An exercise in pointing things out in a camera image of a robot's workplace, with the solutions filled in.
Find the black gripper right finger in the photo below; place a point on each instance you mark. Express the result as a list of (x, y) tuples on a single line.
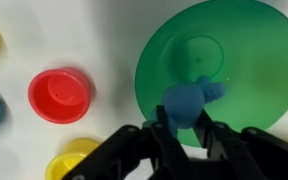
[(250, 156)]

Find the red cup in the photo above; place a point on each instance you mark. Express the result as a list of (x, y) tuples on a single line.
[(60, 96)]

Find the large yellow cup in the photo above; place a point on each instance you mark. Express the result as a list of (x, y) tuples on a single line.
[(59, 166)]

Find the light blue rubber toy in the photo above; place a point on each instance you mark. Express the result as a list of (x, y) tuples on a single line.
[(184, 103)]

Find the green translucent plastic bowl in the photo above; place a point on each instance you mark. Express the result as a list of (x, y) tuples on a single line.
[(257, 66)]

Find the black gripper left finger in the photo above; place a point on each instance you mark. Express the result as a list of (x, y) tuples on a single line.
[(140, 153)]

